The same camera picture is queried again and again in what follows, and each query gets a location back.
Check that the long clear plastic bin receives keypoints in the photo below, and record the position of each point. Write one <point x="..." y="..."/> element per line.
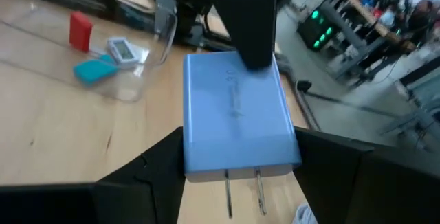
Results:
<point x="34" y="45"/>

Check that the light blue wall charger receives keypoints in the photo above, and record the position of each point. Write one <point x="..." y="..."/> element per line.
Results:
<point x="233" y="121"/>

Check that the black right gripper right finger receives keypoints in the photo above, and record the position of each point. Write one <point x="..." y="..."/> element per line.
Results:
<point x="361" y="182"/>

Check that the person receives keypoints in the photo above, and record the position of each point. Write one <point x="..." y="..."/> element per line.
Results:
<point x="424" y="18"/>

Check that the teal digital thermometer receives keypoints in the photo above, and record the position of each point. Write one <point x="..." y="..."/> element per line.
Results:
<point x="94" y="71"/>

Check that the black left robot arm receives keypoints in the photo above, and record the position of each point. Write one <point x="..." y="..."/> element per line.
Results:
<point x="187" y="18"/>

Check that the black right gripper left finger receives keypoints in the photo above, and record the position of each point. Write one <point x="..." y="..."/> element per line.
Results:
<point x="103" y="203"/>

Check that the long wooden workbench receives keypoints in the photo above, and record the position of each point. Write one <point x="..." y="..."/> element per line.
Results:
<point x="371" y="18"/>

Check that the black computer with green lights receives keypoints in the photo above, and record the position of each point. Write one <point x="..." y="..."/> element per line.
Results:
<point x="318" y="31"/>

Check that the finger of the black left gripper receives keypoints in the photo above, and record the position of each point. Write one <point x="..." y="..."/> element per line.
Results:
<point x="251" y="28"/>

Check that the red wall charger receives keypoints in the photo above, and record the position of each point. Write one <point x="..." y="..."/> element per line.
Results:
<point x="80" y="31"/>

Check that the black aluminium table frame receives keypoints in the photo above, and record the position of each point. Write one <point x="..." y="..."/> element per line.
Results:
<point x="103" y="5"/>

